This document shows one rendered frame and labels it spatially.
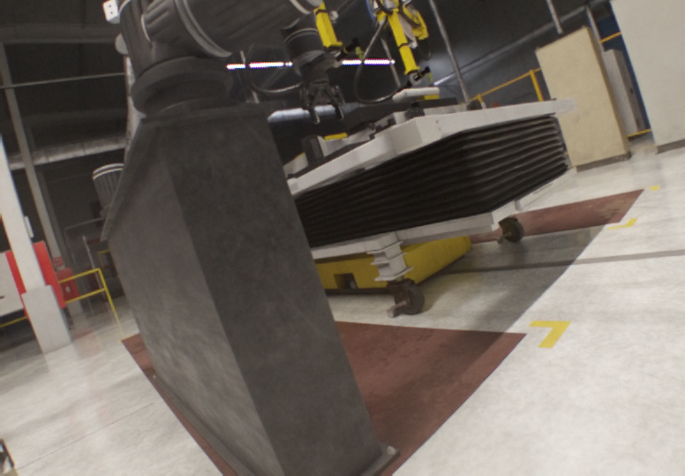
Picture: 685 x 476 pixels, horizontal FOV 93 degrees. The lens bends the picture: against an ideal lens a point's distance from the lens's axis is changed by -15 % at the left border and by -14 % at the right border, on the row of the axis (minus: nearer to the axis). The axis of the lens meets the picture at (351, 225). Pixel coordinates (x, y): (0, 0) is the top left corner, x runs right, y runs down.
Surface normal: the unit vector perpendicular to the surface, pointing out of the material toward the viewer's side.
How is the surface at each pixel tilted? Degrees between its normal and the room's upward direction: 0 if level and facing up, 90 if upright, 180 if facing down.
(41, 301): 90
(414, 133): 90
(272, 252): 90
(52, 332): 90
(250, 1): 133
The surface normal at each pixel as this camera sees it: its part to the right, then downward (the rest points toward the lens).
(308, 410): 0.61, -0.15
